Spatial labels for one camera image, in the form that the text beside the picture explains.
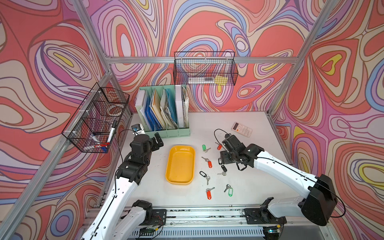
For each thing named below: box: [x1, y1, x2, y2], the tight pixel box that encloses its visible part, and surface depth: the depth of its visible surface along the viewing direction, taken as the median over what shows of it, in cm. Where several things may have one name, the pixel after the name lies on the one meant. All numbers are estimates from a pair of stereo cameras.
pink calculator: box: [231, 122, 253, 138], surface depth 110 cm
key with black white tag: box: [199, 170, 211, 186], surface depth 90 cm
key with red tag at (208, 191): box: [205, 187, 215, 200], surface depth 83 cm
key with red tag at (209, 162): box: [201, 156, 213, 168], surface depth 95 cm
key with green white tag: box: [223, 184, 234, 197], surface depth 84 cm
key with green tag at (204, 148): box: [202, 144, 211, 153], surface depth 101 cm
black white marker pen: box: [107, 120, 118, 144], surface depth 70 cm
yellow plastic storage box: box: [165, 145, 195, 185], surface depth 93 cm
